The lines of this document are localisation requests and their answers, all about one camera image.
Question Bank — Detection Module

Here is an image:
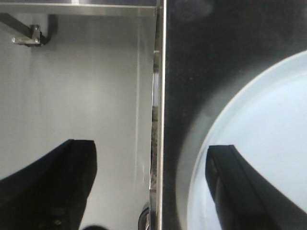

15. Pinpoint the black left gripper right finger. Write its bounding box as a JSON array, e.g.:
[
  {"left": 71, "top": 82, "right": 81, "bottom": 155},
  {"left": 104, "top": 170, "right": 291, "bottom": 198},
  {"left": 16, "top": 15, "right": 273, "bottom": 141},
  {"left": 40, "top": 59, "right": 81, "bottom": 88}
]
[{"left": 206, "top": 145, "right": 307, "bottom": 230}]

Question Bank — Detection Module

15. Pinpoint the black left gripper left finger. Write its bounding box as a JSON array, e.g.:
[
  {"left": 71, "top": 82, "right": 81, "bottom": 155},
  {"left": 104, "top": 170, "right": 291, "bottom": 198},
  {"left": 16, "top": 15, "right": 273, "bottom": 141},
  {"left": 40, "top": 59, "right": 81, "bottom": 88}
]
[{"left": 0, "top": 139, "right": 97, "bottom": 230}]

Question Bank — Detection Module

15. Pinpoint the white round plate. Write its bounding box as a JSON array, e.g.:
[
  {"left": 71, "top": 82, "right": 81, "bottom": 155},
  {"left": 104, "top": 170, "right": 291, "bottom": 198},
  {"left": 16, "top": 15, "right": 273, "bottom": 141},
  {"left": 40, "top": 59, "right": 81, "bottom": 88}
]
[{"left": 187, "top": 52, "right": 307, "bottom": 230}]

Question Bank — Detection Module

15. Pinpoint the steel table leg foot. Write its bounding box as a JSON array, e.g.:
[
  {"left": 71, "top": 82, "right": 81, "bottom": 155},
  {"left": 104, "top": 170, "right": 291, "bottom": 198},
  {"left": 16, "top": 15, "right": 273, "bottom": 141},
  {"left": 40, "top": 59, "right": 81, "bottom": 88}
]
[{"left": 0, "top": 13, "right": 58, "bottom": 47}]

